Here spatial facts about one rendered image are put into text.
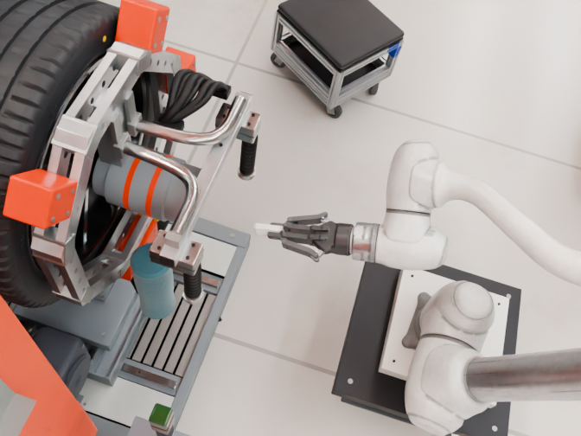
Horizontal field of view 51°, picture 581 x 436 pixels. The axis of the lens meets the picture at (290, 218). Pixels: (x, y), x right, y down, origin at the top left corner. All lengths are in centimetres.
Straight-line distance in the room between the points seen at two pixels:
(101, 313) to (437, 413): 99
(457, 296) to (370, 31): 126
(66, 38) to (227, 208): 128
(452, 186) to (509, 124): 155
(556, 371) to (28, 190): 103
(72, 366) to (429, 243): 95
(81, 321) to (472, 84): 198
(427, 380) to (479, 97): 167
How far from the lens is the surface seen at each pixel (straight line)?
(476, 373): 148
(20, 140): 109
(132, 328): 193
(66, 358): 168
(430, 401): 154
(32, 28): 119
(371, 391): 178
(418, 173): 135
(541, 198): 270
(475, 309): 160
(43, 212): 104
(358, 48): 242
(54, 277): 127
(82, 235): 151
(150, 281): 138
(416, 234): 135
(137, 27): 124
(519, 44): 327
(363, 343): 182
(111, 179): 130
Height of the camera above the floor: 197
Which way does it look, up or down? 59 degrees down
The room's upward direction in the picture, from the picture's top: 14 degrees clockwise
